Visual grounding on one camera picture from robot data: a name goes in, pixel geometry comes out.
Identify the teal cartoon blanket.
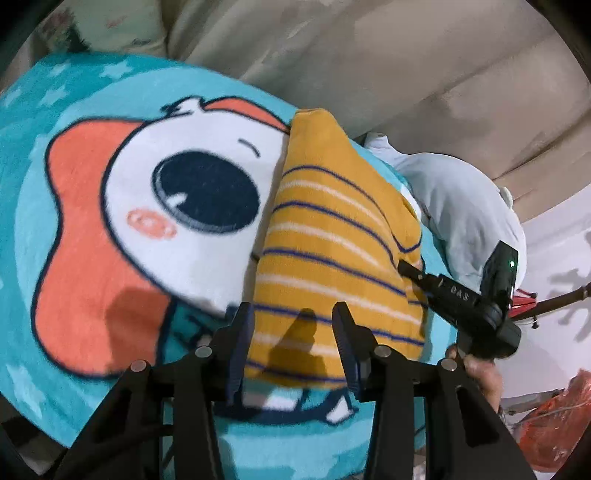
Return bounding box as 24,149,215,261
0,53,458,480

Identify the cream floral pillow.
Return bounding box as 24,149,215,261
34,0,171,58

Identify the orange plastic bag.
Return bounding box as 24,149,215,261
517,369,591,472

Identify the person's right hand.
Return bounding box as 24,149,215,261
444,345,504,412

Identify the beige sofa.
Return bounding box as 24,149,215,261
164,0,591,222

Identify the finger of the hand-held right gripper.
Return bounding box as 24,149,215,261
397,260,437,298

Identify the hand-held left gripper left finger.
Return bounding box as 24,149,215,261
54,302,256,480

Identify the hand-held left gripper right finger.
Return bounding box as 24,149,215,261
331,302,536,480

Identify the light blue garment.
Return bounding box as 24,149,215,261
364,131,528,296

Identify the yellow striped sweater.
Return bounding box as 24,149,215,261
244,108,428,386

